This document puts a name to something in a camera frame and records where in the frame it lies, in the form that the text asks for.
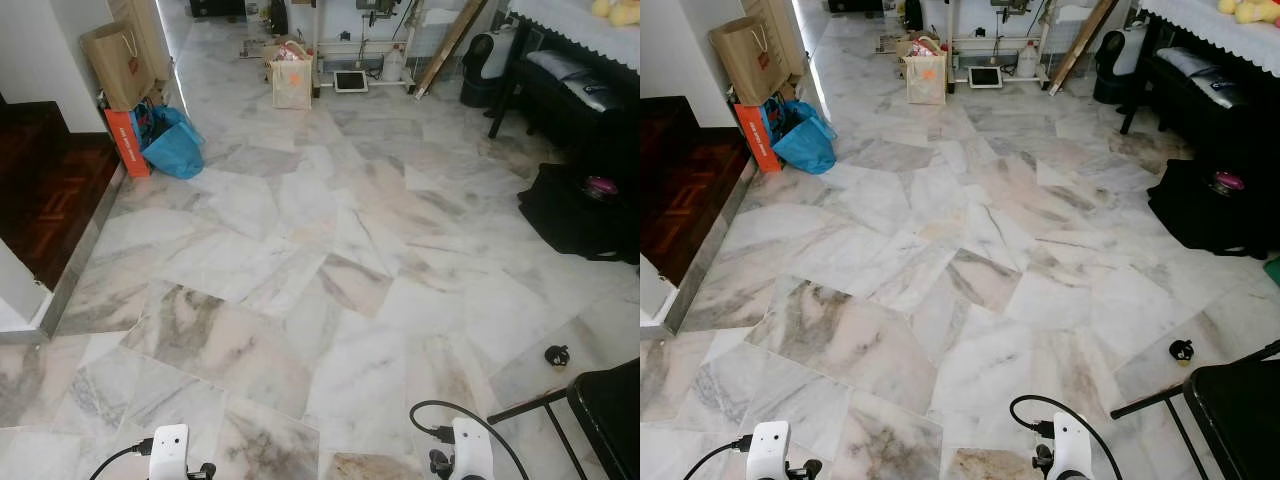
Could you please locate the small black toy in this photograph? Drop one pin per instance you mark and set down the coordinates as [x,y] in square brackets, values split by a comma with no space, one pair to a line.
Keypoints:
[1182,350]
[557,356]

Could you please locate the black chair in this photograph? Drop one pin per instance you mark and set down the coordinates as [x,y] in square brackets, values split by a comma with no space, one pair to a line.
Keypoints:
[610,420]
[1235,420]

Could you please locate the black fabric bag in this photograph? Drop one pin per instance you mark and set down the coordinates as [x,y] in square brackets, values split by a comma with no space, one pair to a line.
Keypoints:
[1195,210]
[565,215]

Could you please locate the pink round object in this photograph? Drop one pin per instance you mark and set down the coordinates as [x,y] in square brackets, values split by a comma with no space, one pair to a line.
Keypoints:
[1228,183]
[601,187]

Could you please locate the blue plastic bag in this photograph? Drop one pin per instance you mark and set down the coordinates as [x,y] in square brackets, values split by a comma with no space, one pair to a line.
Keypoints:
[805,145]
[175,150]

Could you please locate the orange box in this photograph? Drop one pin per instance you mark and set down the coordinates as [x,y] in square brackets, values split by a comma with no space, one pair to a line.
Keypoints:
[755,140]
[125,145]

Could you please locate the black bench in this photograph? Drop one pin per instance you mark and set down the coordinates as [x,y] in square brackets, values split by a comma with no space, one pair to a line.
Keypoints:
[570,120]
[1200,115]

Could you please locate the black bin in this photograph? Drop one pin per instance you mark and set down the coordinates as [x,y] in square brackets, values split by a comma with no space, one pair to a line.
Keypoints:
[1112,75]
[480,80]

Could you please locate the white bathroom scale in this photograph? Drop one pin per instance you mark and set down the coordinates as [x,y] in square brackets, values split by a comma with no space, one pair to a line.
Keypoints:
[985,77]
[351,81]

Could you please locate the beige shopping bag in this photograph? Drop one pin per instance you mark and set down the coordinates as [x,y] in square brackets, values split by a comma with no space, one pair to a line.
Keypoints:
[290,85]
[925,80]

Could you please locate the white plastic jug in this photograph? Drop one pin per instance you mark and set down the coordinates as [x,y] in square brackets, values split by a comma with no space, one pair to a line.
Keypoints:
[1027,62]
[393,65]

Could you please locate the brown paper bag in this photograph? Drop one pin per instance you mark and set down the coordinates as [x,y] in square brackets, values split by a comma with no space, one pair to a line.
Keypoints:
[115,65]
[748,60]

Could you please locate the wooden plank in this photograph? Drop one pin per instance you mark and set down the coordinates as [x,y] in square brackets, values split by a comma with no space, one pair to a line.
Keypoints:
[1083,46]
[450,48]

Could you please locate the white lace tablecloth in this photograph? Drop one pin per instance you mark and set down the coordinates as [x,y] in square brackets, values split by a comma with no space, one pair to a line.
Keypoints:
[580,30]
[1210,35]

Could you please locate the yellow plush toy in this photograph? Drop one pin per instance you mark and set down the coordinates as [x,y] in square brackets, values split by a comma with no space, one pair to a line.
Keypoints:
[1255,10]
[620,12]

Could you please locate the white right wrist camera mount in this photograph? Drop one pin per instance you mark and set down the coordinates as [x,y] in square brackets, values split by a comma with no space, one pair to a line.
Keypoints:
[472,450]
[1072,450]

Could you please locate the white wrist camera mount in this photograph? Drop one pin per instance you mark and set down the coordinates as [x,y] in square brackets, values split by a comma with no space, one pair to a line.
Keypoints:
[472,450]
[1072,450]
[768,450]
[168,450]

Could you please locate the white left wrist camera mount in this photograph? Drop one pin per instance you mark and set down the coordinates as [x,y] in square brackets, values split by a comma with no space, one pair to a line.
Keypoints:
[768,450]
[168,450]

